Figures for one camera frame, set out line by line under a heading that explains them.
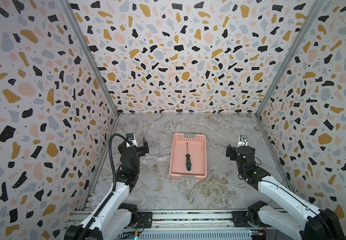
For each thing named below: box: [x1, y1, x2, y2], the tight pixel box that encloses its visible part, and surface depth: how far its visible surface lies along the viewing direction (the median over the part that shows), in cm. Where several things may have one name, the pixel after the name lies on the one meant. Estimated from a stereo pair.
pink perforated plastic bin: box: [169, 133, 208, 180], surface depth 99 cm
